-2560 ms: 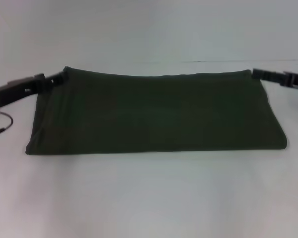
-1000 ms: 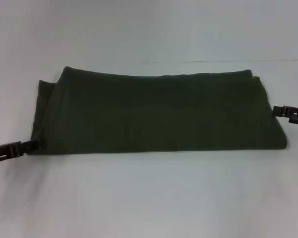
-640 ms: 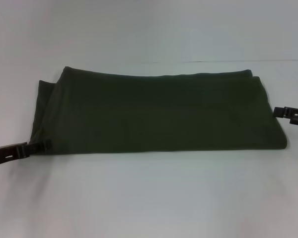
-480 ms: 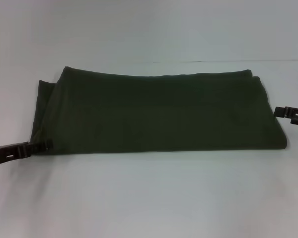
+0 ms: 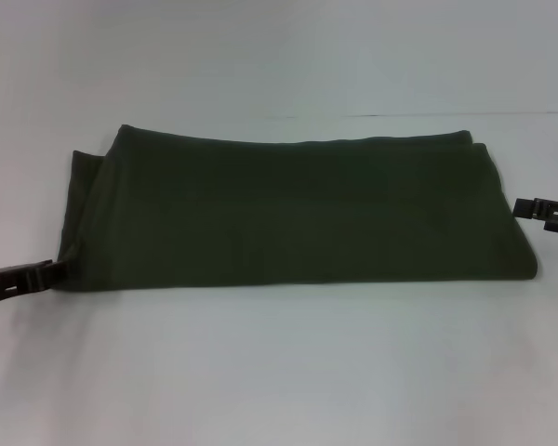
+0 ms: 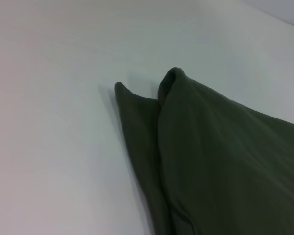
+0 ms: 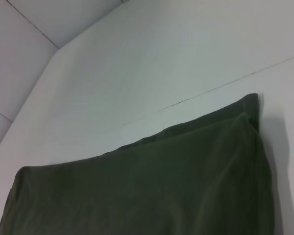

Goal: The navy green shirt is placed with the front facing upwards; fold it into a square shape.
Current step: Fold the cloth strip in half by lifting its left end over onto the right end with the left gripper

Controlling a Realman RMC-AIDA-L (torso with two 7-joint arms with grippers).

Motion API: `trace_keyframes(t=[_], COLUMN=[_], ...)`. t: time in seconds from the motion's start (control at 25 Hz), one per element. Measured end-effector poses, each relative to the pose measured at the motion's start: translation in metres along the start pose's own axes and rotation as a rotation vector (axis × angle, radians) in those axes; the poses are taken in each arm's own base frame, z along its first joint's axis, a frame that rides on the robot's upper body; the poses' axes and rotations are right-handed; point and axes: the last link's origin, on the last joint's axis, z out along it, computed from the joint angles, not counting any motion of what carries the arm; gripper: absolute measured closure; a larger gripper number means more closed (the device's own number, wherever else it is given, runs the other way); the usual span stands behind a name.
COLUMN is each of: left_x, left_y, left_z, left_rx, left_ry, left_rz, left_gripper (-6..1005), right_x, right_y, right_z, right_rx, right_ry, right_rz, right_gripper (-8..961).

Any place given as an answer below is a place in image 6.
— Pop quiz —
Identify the dark green FREE t-shirt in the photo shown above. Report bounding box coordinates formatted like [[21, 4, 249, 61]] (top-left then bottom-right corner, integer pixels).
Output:
[[114, 66, 294, 235]]

